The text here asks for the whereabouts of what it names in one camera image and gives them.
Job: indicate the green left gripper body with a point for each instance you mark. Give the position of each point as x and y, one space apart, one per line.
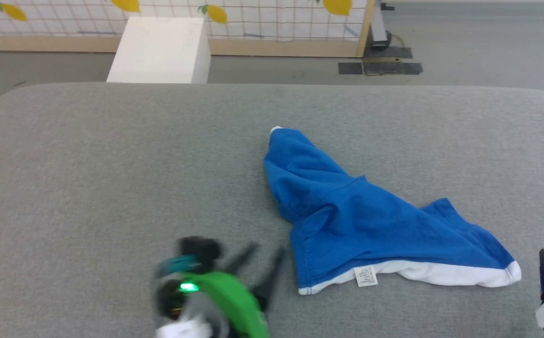
227 300

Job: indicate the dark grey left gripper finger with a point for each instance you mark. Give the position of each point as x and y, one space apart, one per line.
269 279
242 258

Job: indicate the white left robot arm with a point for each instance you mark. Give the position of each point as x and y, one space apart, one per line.
182 330

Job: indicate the blue garment with white hem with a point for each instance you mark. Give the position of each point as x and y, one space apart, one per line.
347 220

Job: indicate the white box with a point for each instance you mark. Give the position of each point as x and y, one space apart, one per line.
161 51

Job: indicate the lemon print grid fence panel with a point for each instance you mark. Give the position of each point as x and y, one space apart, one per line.
262 23

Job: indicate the grey metal stand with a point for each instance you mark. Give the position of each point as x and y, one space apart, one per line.
379 26

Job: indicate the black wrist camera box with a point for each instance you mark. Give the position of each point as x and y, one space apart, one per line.
200 251

